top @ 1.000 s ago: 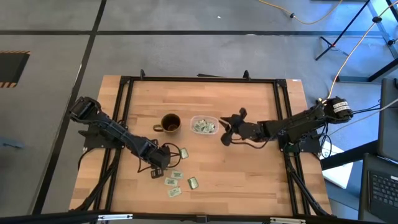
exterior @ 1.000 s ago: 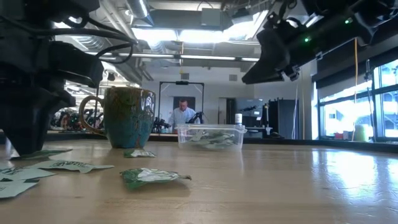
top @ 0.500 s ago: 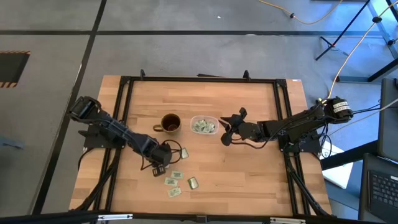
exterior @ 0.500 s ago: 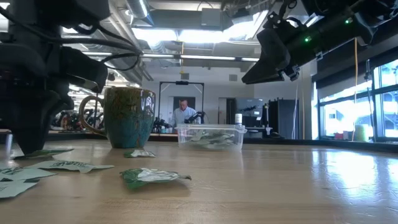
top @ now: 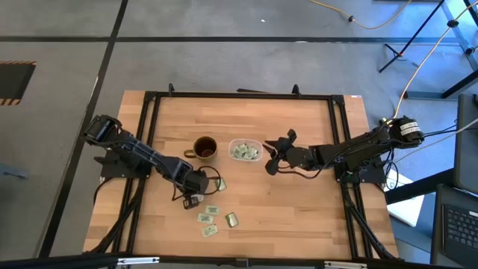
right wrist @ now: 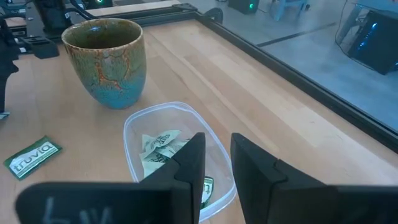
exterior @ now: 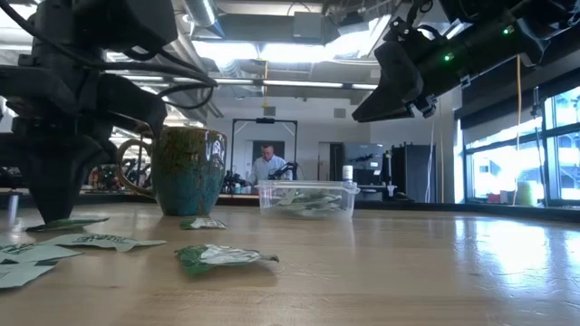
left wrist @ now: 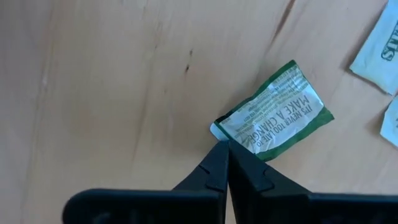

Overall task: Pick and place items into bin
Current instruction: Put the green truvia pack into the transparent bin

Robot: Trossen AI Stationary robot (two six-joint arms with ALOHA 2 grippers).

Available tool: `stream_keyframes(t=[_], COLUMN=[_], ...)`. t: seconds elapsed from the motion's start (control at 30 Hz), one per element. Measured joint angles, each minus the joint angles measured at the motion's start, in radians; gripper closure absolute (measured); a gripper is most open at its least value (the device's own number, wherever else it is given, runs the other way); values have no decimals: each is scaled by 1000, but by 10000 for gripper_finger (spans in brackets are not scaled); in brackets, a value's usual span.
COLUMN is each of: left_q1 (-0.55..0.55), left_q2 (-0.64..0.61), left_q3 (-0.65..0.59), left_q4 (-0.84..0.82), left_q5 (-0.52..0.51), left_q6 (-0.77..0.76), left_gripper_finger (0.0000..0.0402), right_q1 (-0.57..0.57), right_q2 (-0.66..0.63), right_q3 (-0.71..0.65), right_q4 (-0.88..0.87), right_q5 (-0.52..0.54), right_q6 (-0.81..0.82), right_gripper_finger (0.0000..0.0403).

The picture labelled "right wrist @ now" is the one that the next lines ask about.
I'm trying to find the grey chair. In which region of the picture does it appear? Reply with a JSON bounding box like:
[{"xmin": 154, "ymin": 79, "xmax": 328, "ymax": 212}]
[{"xmin": 269, "ymin": 0, "xmax": 309, "ymax": 22}]

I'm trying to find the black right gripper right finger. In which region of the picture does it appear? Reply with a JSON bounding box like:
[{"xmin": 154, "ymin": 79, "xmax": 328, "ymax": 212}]
[{"xmin": 230, "ymin": 133, "xmax": 398, "ymax": 224}]

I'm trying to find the black device green light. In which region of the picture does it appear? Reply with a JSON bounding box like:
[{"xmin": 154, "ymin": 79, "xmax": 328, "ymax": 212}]
[
  {"xmin": 227, "ymin": 0, "xmax": 259, "ymax": 16},
  {"xmin": 83, "ymin": 0, "xmax": 113, "ymax": 10}
]

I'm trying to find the green-blue glazed ceramic mug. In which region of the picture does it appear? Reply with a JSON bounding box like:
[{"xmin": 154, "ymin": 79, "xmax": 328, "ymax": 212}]
[{"xmin": 61, "ymin": 17, "xmax": 148, "ymax": 110}]

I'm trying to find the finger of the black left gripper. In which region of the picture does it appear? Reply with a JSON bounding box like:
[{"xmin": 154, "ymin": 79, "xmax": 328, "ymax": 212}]
[{"xmin": 0, "ymin": 74, "xmax": 7, "ymax": 113}]

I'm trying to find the black computer tower blue light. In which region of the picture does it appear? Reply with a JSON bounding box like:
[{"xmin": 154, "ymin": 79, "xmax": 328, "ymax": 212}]
[{"xmin": 347, "ymin": 8, "xmax": 398, "ymax": 76}]

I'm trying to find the clear plastic container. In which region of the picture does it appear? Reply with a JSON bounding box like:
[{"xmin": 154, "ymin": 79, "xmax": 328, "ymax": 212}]
[{"xmin": 123, "ymin": 101, "xmax": 238, "ymax": 223}]

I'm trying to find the black aluminium table frame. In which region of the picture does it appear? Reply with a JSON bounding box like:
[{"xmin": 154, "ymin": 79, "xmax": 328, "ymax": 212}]
[{"xmin": 6, "ymin": 2, "xmax": 398, "ymax": 154}]

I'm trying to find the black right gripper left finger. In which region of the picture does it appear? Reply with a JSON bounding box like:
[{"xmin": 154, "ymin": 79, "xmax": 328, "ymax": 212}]
[{"xmin": 14, "ymin": 132, "xmax": 206, "ymax": 224}]

